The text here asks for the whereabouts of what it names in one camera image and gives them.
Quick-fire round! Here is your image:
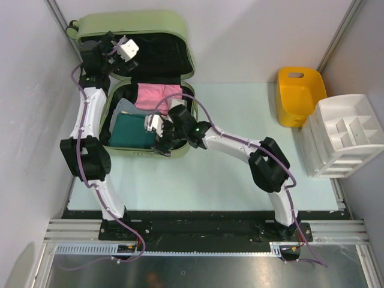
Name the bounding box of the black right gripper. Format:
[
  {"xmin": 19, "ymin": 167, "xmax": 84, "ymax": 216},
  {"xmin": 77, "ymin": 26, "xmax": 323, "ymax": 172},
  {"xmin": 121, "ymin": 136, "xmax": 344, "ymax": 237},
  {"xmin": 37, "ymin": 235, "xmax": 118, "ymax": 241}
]
[{"xmin": 152, "ymin": 119, "xmax": 187, "ymax": 158}]

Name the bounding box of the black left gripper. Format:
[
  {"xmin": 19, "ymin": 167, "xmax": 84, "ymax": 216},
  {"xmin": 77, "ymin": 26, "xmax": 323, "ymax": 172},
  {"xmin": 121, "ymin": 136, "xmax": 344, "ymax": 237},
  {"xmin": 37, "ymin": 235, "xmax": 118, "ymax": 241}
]
[{"xmin": 98, "ymin": 32, "xmax": 138, "ymax": 76}]

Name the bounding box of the green hard-shell suitcase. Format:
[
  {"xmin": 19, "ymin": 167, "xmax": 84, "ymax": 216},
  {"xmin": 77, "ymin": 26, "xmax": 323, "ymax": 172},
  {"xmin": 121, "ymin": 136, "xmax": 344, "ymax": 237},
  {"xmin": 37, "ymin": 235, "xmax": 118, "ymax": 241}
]
[{"xmin": 66, "ymin": 10, "xmax": 194, "ymax": 157}]

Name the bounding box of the teal garment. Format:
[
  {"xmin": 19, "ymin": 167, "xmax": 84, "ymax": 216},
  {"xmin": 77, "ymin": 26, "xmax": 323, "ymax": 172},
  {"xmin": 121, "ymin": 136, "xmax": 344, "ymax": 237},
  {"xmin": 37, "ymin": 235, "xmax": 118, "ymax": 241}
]
[{"xmin": 109, "ymin": 113, "xmax": 156, "ymax": 149}]

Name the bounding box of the yellow plastic basket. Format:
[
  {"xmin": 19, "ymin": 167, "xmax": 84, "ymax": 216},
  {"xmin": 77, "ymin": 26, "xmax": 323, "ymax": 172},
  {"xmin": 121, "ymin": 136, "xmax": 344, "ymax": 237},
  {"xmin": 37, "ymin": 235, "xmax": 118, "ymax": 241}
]
[{"xmin": 275, "ymin": 67, "xmax": 327, "ymax": 128}]

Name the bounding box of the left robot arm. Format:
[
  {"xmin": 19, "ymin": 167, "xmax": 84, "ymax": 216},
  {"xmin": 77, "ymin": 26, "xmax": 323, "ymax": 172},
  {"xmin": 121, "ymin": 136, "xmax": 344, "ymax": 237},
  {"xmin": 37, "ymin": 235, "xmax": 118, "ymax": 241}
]
[{"xmin": 59, "ymin": 31, "xmax": 139, "ymax": 240}]

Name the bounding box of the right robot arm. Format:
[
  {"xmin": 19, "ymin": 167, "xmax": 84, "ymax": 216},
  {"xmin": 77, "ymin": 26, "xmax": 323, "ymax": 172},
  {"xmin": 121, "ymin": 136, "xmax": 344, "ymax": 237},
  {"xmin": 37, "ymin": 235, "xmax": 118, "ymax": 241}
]
[{"xmin": 145, "ymin": 104, "xmax": 299, "ymax": 241}]

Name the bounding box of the pink folded garment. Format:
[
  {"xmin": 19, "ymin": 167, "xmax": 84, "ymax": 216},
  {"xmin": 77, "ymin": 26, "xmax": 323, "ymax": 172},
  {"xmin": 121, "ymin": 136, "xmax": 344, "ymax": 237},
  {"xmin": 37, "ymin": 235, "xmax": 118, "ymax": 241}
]
[{"xmin": 134, "ymin": 83, "xmax": 182, "ymax": 115}]

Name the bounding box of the grey folded garment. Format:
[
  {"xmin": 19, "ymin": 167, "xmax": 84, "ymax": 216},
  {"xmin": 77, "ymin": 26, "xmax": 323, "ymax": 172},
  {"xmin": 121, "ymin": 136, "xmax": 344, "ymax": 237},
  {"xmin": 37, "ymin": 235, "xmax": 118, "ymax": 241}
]
[{"xmin": 109, "ymin": 98, "xmax": 146, "ymax": 132}]

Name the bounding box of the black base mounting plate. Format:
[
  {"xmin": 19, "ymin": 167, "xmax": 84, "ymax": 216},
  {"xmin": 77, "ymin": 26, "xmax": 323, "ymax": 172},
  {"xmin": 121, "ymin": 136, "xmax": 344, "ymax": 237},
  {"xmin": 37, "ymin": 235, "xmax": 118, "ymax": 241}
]
[{"xmin": 61, "ymin": 209, "xmax": 352, "ymax": 254}]

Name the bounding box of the white plastic drawer organizer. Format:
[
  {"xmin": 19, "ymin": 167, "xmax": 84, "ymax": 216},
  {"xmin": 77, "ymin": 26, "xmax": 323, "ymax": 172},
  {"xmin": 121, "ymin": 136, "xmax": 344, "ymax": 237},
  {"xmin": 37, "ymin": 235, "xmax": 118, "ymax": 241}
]
[{"xmin": 298, "ymin": 94, "xmax": 383, "ymax": 178}]

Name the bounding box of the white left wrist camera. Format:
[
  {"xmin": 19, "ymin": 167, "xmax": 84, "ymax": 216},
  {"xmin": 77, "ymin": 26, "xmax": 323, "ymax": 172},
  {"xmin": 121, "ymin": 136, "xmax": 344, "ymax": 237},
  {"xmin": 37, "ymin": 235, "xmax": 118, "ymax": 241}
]
[{"xmin": 117, "ymin": 36, "xmax": 139, "ymax": 62}]

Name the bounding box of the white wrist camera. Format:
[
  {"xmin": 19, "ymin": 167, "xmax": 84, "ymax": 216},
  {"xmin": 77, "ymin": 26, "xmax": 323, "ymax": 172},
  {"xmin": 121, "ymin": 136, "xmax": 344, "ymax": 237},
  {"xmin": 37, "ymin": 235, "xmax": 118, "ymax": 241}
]
[
  {"xmin": 117, "ymin": 36, "xmax": 139, "ymax": 62},
  {"xmin": 144, "ymin": 114, "xmax": 164, "ymax": 137}
]

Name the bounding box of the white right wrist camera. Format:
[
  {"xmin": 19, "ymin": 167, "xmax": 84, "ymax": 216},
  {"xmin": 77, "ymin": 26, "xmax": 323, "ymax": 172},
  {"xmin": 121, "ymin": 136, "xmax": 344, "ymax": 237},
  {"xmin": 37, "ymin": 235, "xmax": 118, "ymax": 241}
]
[{"xmin": 144, "ymin": 114, "xmax": 164, "ymax": 137}]

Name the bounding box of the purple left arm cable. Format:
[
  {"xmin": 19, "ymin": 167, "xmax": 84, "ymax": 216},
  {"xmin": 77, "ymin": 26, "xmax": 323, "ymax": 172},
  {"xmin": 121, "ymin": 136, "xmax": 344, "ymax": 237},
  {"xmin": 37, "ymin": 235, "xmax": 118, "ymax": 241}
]
[{"xmin": 56, "ymin": 38, "xmax": 147, "ymax": 271}]

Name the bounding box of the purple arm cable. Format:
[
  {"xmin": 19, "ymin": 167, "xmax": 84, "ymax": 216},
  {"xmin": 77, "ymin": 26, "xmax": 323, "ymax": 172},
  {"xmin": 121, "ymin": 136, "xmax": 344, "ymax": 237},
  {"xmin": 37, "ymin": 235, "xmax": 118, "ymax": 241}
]
[
  {"xmin": 56, "ymin": 38, "xmax": 147, "ymax": 271},
  {"xmin": 148, "ymin": 92, "xmax": 329, "ymax": 268}
]

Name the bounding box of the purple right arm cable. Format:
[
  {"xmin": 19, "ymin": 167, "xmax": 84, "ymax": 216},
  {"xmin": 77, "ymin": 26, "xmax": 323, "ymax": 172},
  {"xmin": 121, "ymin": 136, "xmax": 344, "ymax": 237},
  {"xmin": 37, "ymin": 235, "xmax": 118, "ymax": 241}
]
[{"xmin": 148, "ymin": 92, "xmax": 329, "ymax": 268}]

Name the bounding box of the white slotted cable duct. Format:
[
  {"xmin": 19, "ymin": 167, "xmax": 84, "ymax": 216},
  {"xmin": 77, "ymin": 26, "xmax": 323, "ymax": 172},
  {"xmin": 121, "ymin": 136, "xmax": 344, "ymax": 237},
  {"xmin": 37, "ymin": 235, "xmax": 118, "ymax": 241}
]
[{"xmin": 55, "ymin": 243, "xmax": 283, "ymax": 257}]

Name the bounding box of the aluminium frame rail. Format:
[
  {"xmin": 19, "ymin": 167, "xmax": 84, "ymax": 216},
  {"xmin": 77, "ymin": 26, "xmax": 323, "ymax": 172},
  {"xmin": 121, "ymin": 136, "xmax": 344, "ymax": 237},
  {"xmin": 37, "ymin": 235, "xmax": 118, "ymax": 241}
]
[{"xmin": 43, "ymin": 219, "xmax": 370, "ymax": 245}]

